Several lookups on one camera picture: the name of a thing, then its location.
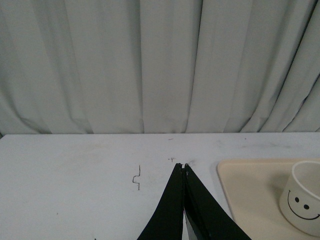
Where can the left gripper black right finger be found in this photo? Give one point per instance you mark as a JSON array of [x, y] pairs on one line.
[[207, 218]]

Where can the white smiley face mug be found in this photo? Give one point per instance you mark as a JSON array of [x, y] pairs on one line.
[[300, 198]]

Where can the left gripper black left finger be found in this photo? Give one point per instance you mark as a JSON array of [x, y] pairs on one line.
[[166, 222]]

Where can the beige rectangular plastic tray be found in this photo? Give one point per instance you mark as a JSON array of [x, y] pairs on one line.
[[253, 188]]

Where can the white pleated curtain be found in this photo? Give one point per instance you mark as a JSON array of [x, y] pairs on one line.
[[159, 66]]

